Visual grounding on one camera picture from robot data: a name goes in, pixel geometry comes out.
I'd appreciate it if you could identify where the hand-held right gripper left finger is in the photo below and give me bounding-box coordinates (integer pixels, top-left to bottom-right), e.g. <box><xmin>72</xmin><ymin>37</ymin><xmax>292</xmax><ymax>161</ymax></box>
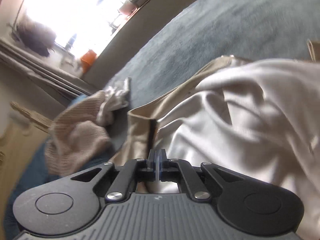
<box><xmin>71</xmin><ymin>149</ymin><xmax>158</xmax><ymax>202</ymax></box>

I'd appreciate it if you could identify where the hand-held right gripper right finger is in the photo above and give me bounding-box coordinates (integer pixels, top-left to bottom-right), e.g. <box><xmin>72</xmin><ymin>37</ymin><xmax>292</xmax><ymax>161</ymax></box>
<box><xmin>158</xmin><ymin>149</ymin><xmax>247</xmax><ymax>202</ymax></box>

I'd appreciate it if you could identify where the beige zip jacket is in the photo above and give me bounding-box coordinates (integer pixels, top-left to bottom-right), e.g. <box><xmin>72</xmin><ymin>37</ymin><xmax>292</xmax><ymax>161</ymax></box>
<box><xmin>110</xmin><ymin>39</ymin><xmax>320</xmax><ymax>195</ymax></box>

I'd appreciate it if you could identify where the white crumpled cloth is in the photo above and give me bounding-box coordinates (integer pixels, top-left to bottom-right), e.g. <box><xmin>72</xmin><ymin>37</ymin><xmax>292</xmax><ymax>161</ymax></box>
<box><xmin>96</xmin><ymin>77</ymin><xmax>132</xmax><ymax>127</ymax></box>

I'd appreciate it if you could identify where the pink white knitted sweater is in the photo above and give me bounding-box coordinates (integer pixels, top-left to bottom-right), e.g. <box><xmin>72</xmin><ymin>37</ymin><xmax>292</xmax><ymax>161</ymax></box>
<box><xmin>45</xmin><ymin>90</ymin><xmax>112</xmax><ymax>175</ymax></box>

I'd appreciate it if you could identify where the orange bag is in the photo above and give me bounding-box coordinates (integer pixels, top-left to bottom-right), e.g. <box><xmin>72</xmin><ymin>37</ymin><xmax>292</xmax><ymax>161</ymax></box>
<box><xmin>80</xmin><ymin>50</ymin><xmax>98</xmax><ymax>65</ymax></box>

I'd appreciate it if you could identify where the cream carved headboard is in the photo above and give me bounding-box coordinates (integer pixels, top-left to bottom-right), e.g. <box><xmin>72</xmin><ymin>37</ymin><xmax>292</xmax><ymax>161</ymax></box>
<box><xmin>0</xmin><ymin>101</ymin><xmax>54</xmax><ymax>170</ymax></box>

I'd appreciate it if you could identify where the grey curtain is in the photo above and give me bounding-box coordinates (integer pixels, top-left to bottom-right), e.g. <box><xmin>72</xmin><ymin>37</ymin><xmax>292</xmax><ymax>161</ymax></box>
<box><xmin>0</xmin><ymin>40</ymin><xmax>100</xmax><ymax>98</ymax></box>

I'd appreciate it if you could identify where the pink pot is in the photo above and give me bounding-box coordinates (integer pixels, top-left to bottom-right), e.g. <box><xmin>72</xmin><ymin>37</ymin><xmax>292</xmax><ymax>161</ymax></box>
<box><xmin>119</xmin><ymin>0</ymin><xmax>133</xmax><ymax>14</ymax></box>

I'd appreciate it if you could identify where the dark cloth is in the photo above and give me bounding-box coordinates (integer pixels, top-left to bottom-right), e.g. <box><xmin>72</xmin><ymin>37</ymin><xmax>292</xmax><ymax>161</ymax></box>
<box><xmin>17</xmin><ymin>17</ymin><xmax>57</xmax><ymax>57</ymax></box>

